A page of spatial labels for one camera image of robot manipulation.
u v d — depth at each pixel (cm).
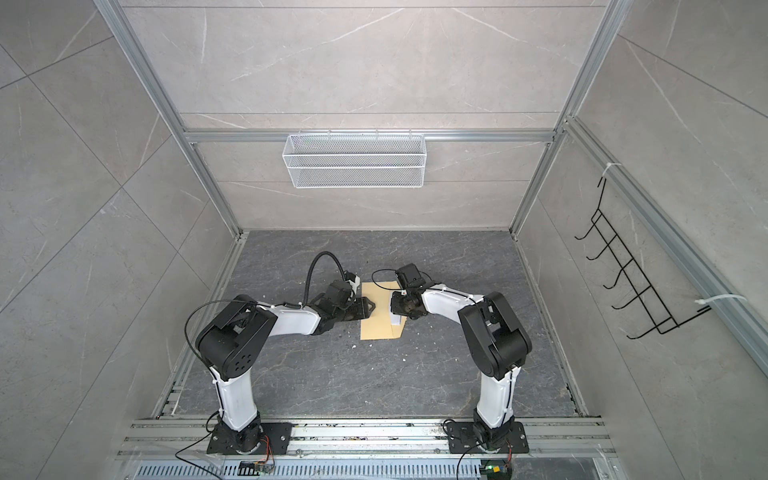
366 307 87
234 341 50
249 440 66
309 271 78
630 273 68
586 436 75
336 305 77
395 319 93
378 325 93
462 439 73
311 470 70
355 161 100
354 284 89
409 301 75
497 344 49
